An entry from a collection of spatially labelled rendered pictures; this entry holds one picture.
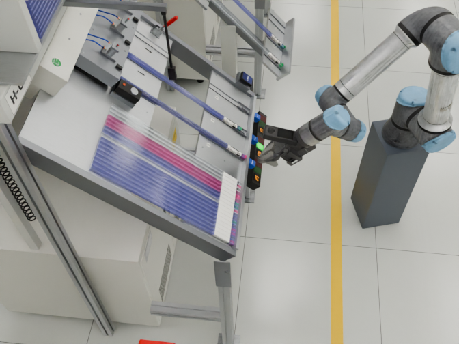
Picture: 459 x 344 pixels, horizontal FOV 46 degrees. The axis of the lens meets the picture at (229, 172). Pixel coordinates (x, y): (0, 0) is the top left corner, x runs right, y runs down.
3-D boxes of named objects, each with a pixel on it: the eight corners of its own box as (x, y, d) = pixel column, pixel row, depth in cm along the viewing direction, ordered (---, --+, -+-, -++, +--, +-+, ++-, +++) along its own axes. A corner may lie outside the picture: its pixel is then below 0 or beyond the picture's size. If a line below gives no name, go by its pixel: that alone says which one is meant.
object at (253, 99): (244, 105, 208) (257, 96, 204) (223, 256, 169) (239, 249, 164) (241, 103, 208) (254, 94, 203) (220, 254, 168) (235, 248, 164)
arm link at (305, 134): (307, 133, 167) (308, 114, 171) (296, 139, 170) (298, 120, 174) (324, 145, 170) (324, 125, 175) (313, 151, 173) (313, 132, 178)
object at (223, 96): (246, 100, 206) (251, 96, 204) (226, 252, 167) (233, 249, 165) (207, 73, 197) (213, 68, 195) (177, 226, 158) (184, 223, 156)
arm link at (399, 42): (425, -16, 163) (305, 93, 181) (447, 5, 157) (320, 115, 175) (438, 3, 171) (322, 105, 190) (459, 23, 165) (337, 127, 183)
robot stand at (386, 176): (385, 192, 264) (414, 115, 220) (399, 222, 253) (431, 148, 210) (350, 197, 263) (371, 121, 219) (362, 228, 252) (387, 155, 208)
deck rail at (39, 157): (223, 256, 169) (236, 250, 165) (223, 262, 168) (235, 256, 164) (9, 146, 135) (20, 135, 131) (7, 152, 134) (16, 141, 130)
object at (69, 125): (164, 48, 190) (173, 40, 187) (121, 203, 151) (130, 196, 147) (82, -10, 175) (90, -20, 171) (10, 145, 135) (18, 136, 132)
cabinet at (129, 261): (188, 194, 266) (176, 106, 216) (162, 332, 224) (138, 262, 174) (61, 183, 271) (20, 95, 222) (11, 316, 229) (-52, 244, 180)
